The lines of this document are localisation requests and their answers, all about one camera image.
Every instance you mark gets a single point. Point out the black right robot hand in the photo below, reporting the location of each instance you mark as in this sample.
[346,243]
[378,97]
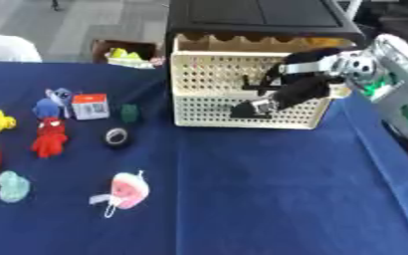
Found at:
[297,89]

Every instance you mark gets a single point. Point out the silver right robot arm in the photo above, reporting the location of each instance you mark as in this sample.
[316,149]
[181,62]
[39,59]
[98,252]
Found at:
[396,83]

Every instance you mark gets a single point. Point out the pale perforated drawer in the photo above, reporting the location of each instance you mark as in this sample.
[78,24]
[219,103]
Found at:
[242,89]

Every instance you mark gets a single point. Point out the black cabinet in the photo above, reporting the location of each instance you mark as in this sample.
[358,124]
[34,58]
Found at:
[260,16]

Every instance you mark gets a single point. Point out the dark green small toy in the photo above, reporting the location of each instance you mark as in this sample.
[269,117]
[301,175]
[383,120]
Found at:
[129,113]

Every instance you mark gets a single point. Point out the brown cardboard box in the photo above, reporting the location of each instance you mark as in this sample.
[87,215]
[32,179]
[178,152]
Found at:
[126,53]

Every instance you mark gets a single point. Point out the black tape roll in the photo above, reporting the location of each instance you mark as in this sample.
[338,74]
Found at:
[116,136]

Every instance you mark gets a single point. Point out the pink knitted pouch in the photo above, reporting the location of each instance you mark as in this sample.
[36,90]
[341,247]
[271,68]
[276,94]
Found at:
[127,191]

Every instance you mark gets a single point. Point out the orange and white small box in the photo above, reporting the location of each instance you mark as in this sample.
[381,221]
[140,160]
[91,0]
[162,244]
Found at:
[90,106]

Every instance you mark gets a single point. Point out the blue soft toy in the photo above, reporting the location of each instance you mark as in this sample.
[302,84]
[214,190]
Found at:
[53,103]

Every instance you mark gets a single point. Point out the red soft toy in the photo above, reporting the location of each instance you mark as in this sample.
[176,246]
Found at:
[50,137]

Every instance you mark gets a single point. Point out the white chair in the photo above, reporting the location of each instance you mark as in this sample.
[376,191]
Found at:
[7,48]

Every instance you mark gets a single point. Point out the pale green knitted toy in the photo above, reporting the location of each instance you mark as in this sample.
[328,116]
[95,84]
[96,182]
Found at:
[12,186]

